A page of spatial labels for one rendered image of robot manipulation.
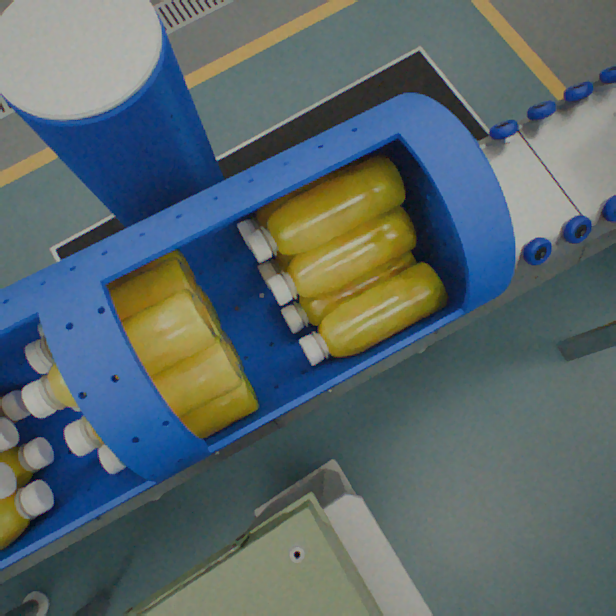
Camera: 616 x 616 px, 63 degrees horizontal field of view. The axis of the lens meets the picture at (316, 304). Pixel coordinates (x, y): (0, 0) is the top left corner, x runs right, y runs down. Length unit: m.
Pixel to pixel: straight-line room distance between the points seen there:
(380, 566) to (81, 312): 0.38
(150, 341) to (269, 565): 0.25
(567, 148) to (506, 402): 1.01
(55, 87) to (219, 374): 0.55
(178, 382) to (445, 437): 1.26
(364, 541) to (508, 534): 1.28
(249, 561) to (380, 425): 1.30
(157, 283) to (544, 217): 0.62
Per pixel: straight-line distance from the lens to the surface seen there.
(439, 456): 1.73
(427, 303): 0.66
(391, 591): 0.56
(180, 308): 0.54
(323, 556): 0.43
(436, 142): 0.56
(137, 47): 0.93
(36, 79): 0.96
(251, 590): 0.44
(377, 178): 0.62
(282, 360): 0.73
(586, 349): 1.76
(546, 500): 1.84
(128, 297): 0.60
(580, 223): 0.87
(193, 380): 0.58
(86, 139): 0.93
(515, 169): 0.94
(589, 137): 1.02
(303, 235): 0.60
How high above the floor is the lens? 1.69
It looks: 75 degrees down
